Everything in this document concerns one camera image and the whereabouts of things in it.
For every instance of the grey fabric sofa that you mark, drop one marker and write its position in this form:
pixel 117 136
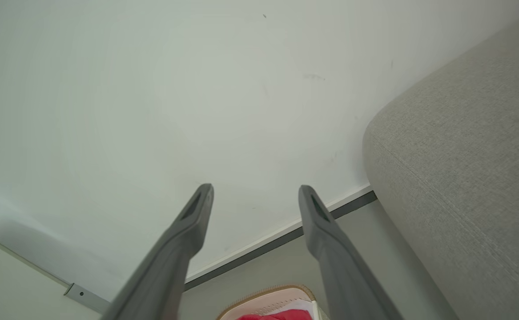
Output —
pixel 464 178

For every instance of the red and white garment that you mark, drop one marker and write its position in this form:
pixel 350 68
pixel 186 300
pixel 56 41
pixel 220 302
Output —
pixel 286 315

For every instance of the white laundry basket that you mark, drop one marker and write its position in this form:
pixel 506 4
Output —
pixel 259 300

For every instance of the grey metal partition foot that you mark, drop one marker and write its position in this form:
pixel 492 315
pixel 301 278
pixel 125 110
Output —
pixel 86 297

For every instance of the white partition panel grey frame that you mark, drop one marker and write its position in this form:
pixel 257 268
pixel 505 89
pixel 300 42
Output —
pixel 10 284

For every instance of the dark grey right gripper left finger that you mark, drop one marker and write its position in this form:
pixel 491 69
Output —
pixel 166 266

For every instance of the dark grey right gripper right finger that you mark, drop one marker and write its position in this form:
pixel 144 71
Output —
pixel 343 275

